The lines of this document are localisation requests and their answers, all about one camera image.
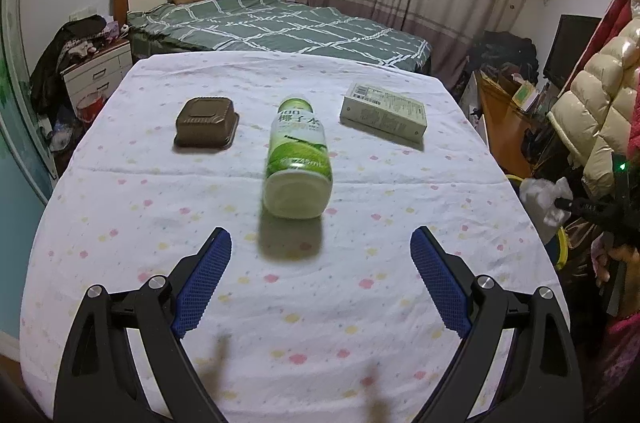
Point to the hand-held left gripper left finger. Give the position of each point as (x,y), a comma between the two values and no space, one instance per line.
(202,284)

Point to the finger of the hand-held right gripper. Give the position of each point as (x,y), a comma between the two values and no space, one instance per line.
(567,204)

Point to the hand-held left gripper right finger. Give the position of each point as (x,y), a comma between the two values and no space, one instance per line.
(442,284)

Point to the yellow rimmed trash bin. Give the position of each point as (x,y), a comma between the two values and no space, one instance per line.
(561,249)

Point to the green label drink bottle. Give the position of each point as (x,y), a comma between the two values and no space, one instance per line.
(298,158)

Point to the person's right forearm pink sleeve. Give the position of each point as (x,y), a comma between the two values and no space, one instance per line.
(622,358)

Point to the person's right hand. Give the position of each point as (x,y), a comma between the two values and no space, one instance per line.
(627,268)

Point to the cream puffer jacket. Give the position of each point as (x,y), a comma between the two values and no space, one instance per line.
(595,113)

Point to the wooden desk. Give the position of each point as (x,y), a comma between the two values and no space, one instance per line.
(500,128)

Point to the green box on desk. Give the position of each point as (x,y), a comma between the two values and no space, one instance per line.
(523,97)

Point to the black television screen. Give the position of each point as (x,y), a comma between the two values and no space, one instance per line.
(570,53)

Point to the brown plastic food container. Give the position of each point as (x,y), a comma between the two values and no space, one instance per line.
(206,123)

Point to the dark clothes heap by curtain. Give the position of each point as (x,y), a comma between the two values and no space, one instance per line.
(500,55)

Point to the beige cardboard box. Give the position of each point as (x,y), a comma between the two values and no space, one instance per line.
(385,110)

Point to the red hanging garment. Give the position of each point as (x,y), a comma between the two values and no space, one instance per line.
(625,18)

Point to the plastic bag on floor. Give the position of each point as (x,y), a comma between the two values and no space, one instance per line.
(64,134)

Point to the red bucket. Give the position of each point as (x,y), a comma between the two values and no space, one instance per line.
(90,109)

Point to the white nightstand with drawers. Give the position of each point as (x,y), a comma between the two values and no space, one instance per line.
(97,68)

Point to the frosted sliding wardrobe door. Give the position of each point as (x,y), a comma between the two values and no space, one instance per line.
(20,103)

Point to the bed with green quilt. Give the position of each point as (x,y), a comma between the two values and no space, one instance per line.
(280,28)

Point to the pink tissue box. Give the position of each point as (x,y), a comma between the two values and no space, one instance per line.
(113,29)

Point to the dark clothes pile on nightstand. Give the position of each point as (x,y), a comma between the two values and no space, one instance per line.
(55,53)

